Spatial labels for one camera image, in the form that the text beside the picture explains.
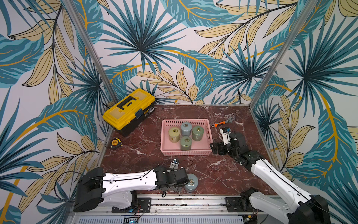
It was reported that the yellow-green tea canister left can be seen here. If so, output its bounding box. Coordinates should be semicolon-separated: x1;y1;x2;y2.
168;127;180;143

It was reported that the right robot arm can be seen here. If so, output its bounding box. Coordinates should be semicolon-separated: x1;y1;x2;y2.
210;128;331;224

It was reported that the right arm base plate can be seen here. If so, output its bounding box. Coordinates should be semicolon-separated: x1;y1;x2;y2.
224;197;262;214

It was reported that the orange adjustable wrench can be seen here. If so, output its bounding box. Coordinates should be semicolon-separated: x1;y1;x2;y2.
211;117;234;127

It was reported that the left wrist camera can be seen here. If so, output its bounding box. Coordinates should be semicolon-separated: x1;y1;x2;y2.
169;158;180;170

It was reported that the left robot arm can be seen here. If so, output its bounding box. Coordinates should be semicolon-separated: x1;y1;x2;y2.
73;166;189;213

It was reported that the pink plastic basket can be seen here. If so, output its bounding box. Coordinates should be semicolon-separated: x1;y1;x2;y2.
160;119;213;156

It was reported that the yellow black tape measure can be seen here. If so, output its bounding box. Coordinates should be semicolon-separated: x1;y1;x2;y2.
105;138;123;150

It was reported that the yellow black toolbox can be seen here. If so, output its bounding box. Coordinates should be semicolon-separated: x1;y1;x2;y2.
103;89;155;137

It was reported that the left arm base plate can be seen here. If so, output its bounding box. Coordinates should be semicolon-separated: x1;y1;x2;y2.
112;197;152;214

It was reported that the green tea canister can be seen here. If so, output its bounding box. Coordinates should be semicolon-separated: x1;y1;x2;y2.
180;136;192;151
192;126;204;141

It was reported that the blue-grey tea canister back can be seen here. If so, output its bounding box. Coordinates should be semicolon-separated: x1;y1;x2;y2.
180;122;193;136

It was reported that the aluminium front rail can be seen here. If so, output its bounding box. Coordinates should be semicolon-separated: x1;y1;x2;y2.
65;194;280;224

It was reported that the blue-grey tea canister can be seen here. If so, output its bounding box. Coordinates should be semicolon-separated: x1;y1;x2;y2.
184;174;199;193
180;122;193;136

